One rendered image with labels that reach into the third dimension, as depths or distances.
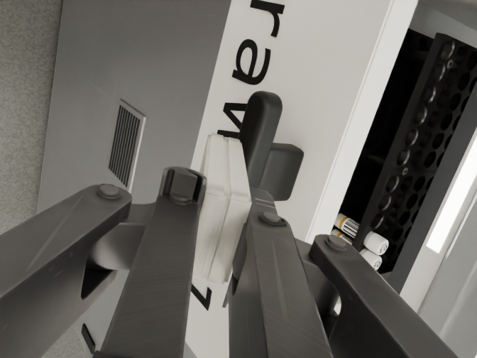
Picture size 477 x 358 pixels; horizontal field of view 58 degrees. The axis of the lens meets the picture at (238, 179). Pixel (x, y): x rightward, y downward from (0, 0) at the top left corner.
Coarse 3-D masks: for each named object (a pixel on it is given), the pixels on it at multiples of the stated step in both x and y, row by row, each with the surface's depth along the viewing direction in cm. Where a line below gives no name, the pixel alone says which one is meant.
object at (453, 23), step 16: (432, 0) 31; (448, 0) 29; (464, 0) 28; (416, 16) 33; (432, 16) 35; (448, 16) 36; (464, 16) 34; (432, 32) 36; (448, 32) 37; (464, 32) 38; (336, 304) 33
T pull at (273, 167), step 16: (256, 96) 18; (272, 96) 18; (256, 112) 18; (272, 112) 18; (256, 128) 18; (272, 128) 19; (256, 144) 18; (272, 144) 20; (288, 144) 21; (256, 160) 19; (272, 160) 20; (288, 160) 20; (256, 176) 19; (272, 176) 20; (288, 176) 21; (272, 192) 20; (288, 192) 21
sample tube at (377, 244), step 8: (336, 216) 32; (344, 216) 32; (336, 224) 32; (344, 224) 31; (352, 224) 31; (352, 232) 31; (368, 240) 30; (376, 240) 29; (384, 240) 29; (368, 248) 30; (376, 248) 29; (384, 248) 30
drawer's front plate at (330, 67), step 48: (240, 0) 25; (288, 0) 22; (336, 0) 19; (384, 0) 18; (288, 48) 22; (336, 48) 19; (384, 48) 18; (240, 96) 25; (288, 96) 22; (336, 96) 19; (336, 144) 19; (336, 192) 21; (192, 336) 29
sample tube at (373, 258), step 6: (330, 234) 33; (336, 234) 32; (342, 234) 32; (348, 240) 32; (360, 252) 31; (366, 252) 30; (372, 252) 30; (366, 258) 30; (372, 258) 30; (378, 258) 30; (372, 264) 30; (378, 264) 30
